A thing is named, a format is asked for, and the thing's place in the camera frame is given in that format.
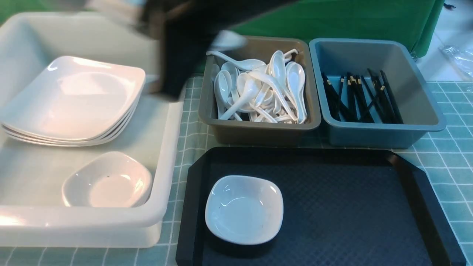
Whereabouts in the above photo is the green backdrop cloth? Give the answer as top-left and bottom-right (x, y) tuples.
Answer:
(0, 0), (444, 74)

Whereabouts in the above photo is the white bowl in tub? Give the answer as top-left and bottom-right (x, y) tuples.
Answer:
(61, 151), (153, 208)

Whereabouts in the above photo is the white ceramic spoon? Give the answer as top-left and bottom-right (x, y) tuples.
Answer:
(208, 30), (247, 52)

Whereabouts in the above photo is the teal checked tablecloth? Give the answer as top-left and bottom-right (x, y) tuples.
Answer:
(1, 75), (473, 266)

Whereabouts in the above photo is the pile of black chopsticks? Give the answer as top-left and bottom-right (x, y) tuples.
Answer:
(321, 68), (404, 125)

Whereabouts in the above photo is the large white plastic tub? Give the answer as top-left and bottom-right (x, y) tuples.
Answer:
(1, 12), (184, 249)

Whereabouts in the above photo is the clear plastic bag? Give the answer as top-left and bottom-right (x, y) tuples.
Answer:
(440, 45), (473, 81)

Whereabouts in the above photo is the pile of white spoons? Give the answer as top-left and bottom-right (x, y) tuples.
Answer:
(207, 49), (309, 124)

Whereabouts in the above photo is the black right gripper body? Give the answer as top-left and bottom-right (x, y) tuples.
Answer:
(140, 0), (292, 99)

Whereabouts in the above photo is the brown plastic spoon bin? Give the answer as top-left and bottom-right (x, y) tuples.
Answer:
(199, 36), (321, 146)

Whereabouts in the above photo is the stack of white plates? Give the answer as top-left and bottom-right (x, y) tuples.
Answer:
(1, 56), (146, 147)

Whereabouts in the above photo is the black serving tray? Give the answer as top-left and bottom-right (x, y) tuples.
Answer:
(175, 147), (467, 266)

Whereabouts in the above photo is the white square bowl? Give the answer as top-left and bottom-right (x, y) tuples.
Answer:
(205, 175), (284, 246)

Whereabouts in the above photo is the blue-grey plastic chopstick bin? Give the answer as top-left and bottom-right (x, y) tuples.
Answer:
(309, 38), (446, 149)

